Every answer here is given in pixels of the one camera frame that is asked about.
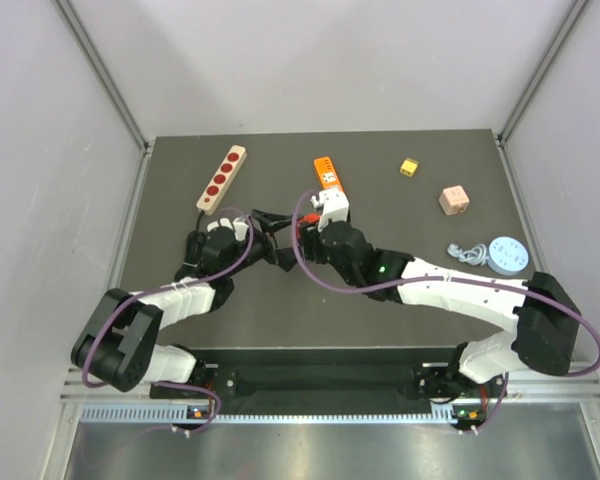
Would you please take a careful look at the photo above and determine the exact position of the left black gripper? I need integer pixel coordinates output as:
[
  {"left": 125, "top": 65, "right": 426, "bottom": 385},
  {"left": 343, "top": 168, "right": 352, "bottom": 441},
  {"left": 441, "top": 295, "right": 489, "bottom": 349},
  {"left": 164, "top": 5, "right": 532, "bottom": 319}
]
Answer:
[{"left": 225, "top": 209, "right": 306, "bottom": 277}]

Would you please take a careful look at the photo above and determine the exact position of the orange power strip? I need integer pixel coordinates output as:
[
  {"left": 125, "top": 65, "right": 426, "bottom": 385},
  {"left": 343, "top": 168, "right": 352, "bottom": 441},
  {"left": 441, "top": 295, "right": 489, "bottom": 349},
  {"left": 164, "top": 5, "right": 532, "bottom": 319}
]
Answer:
[{"left": 313, "top": 156, "right": 343, "bottom": 191}]

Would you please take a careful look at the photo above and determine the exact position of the yellow cube charger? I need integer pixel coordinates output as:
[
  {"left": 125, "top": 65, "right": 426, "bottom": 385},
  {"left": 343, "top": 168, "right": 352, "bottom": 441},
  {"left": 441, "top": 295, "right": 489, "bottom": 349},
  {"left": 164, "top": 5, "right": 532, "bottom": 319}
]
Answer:
[{"left": 400, "top": 158, "right": 419, "bottom": 177}]

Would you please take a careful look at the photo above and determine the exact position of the red plug adapter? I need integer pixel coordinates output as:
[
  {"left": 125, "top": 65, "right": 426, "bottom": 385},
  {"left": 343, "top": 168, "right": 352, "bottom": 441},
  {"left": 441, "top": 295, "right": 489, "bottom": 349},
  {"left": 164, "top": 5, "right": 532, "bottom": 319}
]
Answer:
[{"left": 298, "top": 213, "right": 321, "bottom": 229}]

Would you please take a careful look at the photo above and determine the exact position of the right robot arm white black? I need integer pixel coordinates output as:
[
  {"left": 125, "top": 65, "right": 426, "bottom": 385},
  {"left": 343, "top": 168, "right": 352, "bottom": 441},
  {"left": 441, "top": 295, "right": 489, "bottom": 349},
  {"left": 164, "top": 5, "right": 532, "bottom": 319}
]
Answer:
[{"left": 292, "top": 219, "right": 579, "bottom": 396}]

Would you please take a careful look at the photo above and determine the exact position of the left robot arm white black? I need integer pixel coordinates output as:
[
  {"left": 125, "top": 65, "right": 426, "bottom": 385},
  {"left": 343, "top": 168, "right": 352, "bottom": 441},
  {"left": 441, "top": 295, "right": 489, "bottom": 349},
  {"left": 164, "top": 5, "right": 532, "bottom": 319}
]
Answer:
[{"left": 70, "top": 210, "right": 295, "bottom": 397}]

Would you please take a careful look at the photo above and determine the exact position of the white usb charger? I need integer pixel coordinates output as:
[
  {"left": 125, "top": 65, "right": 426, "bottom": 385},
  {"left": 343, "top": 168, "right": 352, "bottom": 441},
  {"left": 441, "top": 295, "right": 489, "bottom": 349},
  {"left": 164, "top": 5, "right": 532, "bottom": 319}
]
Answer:
[{"left": 207, "top": 216, "right": 250, "bottom": 242}]

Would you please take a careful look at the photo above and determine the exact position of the beige red power strip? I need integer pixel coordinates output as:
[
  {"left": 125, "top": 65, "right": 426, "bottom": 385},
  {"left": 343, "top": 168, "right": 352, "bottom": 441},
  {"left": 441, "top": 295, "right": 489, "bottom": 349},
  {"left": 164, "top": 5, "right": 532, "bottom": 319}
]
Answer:
[{"left": 196, "top": 145, "right": 247, "bottom": 216}]

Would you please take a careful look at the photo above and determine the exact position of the pink cube adapter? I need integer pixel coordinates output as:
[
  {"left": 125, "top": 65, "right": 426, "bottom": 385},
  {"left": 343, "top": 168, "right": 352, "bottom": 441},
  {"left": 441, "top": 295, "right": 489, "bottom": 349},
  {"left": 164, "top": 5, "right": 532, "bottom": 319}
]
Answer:
[{"left": 438, "top": 185, "right": 470, "bottom": 216}]

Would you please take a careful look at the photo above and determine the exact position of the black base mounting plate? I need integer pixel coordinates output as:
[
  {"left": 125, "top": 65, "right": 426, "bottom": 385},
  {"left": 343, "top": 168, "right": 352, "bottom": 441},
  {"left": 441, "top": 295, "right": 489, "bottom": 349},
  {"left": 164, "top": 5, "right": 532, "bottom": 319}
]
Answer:
[{"left": 149, "top": 362, "right": 501, "bottom": 404}]

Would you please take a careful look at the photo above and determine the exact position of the blue round power socket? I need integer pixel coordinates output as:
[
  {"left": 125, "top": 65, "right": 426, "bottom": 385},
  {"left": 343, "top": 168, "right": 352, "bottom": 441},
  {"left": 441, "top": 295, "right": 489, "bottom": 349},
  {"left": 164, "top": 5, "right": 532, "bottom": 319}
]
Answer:
[{"left": 486, "top": 236, "right": 529, "bottom": 276}]

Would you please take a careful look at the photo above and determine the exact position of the blue socket grey cord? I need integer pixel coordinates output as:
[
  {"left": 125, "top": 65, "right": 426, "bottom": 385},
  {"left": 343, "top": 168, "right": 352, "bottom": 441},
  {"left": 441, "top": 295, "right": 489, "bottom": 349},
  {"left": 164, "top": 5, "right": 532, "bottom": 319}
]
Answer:
[{"left": 447, "top": 242, "right": 491, "bottom": 266}]

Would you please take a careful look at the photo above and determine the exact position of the grey slotted cable duct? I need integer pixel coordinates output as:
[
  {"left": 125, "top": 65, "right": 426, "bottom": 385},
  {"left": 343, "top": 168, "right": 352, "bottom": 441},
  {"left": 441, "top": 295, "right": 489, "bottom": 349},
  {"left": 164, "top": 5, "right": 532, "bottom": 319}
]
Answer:
[{"left": 80, "top": 403, "right": 479, "bottom": 426}]

